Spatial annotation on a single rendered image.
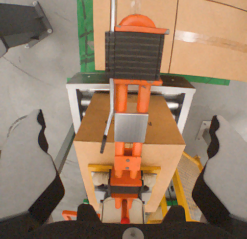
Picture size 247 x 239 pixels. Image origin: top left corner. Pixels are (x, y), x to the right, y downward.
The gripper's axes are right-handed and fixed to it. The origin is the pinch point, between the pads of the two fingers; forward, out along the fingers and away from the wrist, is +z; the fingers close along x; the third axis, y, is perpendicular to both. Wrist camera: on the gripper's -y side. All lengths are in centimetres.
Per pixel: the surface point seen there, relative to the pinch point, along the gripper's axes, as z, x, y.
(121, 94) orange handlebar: 12.6, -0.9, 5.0
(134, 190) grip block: 12.1, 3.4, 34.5
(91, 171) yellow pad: 25, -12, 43
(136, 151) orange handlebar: 12.7, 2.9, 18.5
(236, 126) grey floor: 122, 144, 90
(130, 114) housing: 12.1, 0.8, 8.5
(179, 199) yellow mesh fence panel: 40, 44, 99
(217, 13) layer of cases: 68, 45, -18
